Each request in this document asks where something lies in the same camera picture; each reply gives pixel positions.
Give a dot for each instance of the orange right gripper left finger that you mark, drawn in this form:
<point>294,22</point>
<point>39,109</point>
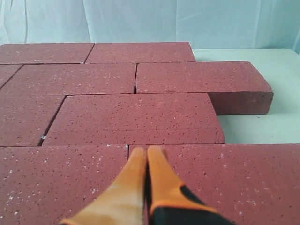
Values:
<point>122,203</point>

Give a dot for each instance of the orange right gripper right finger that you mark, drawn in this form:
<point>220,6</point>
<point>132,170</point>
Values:
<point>172,203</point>

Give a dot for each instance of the red brick with white speck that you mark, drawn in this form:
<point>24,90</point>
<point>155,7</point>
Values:
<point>234,87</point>

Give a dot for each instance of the red brick front large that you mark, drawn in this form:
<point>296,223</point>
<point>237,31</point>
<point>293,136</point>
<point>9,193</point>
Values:
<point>249,184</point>

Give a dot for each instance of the red brick under tilted brick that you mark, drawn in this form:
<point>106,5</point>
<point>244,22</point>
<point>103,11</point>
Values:
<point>149,52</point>

